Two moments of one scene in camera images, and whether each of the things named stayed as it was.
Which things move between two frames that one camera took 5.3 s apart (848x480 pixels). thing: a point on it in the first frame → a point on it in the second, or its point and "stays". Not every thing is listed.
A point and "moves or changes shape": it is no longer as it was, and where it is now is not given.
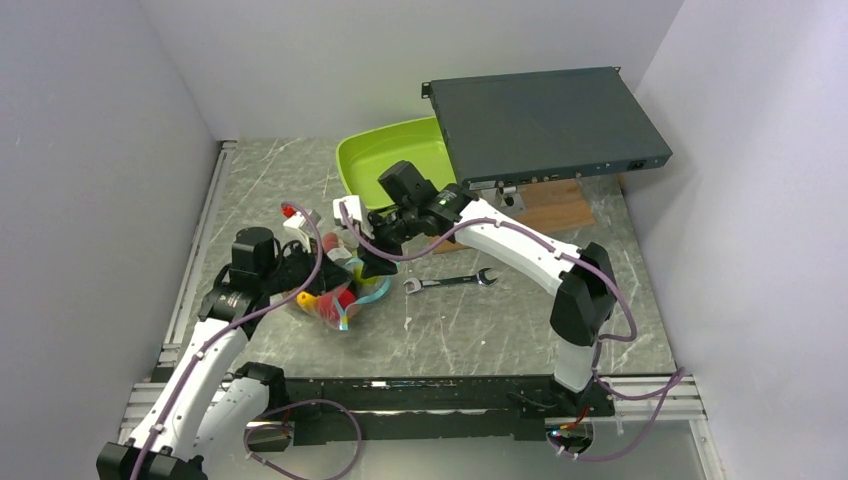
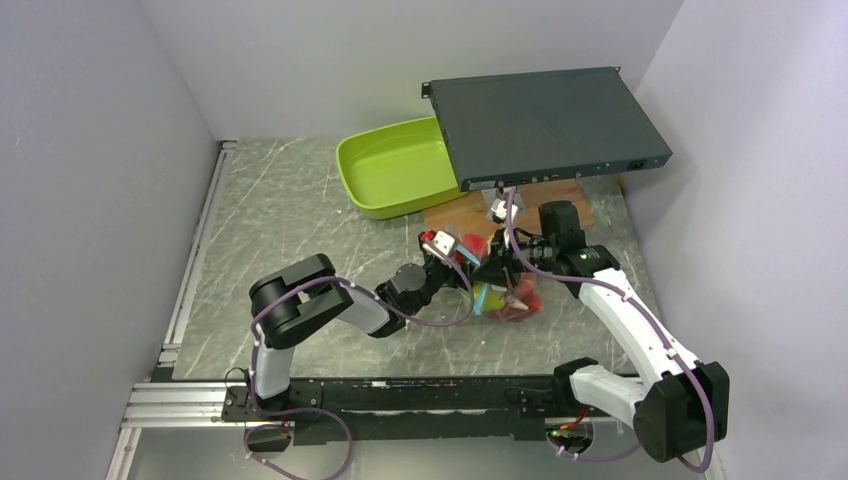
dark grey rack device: x=528 y=128 stays
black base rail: x=362 y=410 stays
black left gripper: x=332 y=273 → x=456 y=279
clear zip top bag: x=334 y=303 moves or changes shape
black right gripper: x=374 y=264 → x=499 y=269
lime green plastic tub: x=363 y=156 stays
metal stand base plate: x=508 y=199 stays
